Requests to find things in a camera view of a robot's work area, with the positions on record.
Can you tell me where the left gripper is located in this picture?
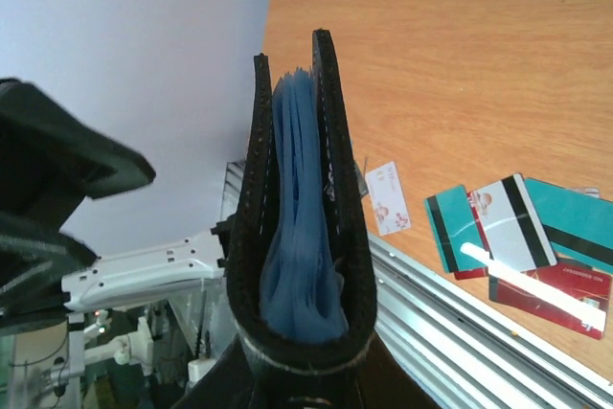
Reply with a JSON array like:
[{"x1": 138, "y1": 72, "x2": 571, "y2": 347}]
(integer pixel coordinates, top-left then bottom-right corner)
[{"x1": 1, "y1": 78, "x2": 155, "y2": 328}]

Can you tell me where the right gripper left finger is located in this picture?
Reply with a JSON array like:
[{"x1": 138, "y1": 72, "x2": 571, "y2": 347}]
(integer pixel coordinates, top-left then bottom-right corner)
[{"x1": 171, "y1": 336, "x2": 268, "y2": 409}]

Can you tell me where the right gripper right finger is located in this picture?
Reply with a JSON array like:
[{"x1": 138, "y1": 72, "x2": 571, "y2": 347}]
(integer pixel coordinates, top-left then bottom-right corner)
[{"x1": 349, "y1": 334, "x2": 440, "y2": 409}]

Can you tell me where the black leather card holder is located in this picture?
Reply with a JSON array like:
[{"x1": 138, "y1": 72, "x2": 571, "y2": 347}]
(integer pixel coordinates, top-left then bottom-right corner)
[{"x1": 226, "y1": 29, "x2": 376, "y2": 375}]

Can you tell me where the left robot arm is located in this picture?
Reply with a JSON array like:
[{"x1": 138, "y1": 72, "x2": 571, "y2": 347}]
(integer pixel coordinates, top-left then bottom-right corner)
[{"x1": 1, "y1": 78, "x2": 223, "y2": 336}]

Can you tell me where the white floral VIP card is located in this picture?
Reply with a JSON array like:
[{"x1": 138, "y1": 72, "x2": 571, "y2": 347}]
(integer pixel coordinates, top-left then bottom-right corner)
[{"x1": 365, "y1": 162, "x2": 411, "y2": 236}]

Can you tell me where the teal card with black stripe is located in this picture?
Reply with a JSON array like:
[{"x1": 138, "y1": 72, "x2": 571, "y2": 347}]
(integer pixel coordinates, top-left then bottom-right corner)
[{"x1": 424, "y1": 185, "x2": 479, "y2": 273}]

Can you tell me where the white card with black stripe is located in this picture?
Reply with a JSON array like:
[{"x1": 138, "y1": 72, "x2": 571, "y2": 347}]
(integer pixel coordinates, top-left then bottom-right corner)
[{"x1": 468, "y1": 173, "x2": 557, "y2": 272}]

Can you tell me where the red card in pile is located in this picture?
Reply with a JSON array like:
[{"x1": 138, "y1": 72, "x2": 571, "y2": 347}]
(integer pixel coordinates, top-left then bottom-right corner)
[{"x1": 488, "y1": 258, "x2": 612, "y2": 340}]

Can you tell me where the large teal card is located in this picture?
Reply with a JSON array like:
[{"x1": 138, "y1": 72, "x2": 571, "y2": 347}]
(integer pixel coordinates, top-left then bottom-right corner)
[{"x1": 525, "y1": 178, "x2": 613, "y2": 274}]

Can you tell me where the aluminium front rail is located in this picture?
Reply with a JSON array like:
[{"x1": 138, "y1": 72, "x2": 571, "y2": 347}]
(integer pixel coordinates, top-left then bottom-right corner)
[{"x1": 226, "y1": 162, "x2": 612, "y2": 408}]

